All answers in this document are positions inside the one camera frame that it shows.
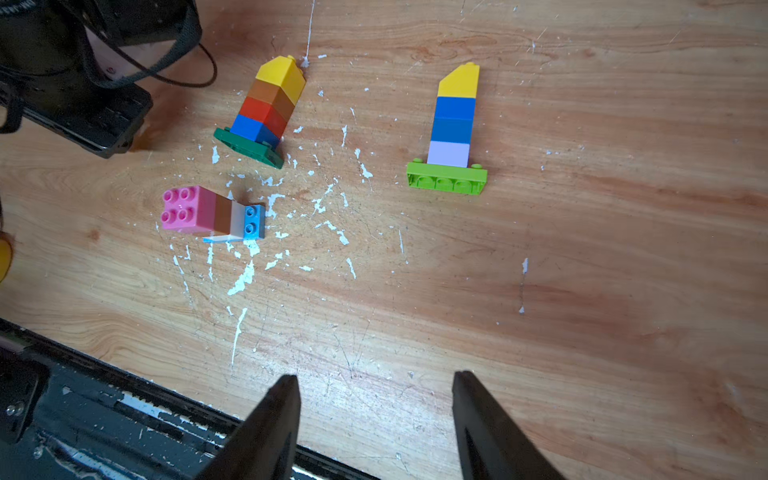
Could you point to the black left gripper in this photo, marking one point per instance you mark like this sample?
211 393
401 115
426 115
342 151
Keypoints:
102 122

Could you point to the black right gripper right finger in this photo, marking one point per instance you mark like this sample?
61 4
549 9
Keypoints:
490 444

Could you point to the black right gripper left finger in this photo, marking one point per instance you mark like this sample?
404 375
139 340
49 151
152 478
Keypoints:
264 445

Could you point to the pink lego brick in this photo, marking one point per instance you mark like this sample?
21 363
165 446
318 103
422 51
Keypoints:
189 210

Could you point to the dark blue lego brick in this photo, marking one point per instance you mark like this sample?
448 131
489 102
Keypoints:
254 130

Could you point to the brown lego brick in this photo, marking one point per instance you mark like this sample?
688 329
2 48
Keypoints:
222 215
273 95

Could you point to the red lego brick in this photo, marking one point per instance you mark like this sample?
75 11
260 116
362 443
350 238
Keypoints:
264 113

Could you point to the white lego brick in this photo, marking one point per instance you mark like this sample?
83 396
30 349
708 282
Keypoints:
237 227

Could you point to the dark green lego plate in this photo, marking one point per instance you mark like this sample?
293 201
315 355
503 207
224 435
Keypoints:
261 152

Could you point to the yellow lego brick front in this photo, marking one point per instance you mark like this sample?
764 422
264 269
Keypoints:
283 71

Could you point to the light blue lego plate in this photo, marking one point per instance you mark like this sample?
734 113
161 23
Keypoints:
254 222

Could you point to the lime green lego brick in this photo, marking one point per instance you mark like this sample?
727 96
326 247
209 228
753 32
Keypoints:
469 181

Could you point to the lilac lego brick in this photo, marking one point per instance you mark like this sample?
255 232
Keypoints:
450 154

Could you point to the yellow lego brick small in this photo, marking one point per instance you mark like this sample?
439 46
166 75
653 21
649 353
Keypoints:
462 82

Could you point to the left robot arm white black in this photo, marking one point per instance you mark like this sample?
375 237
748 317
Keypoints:
73 67

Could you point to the yellow tape measure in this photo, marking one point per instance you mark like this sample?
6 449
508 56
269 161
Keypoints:
6 256

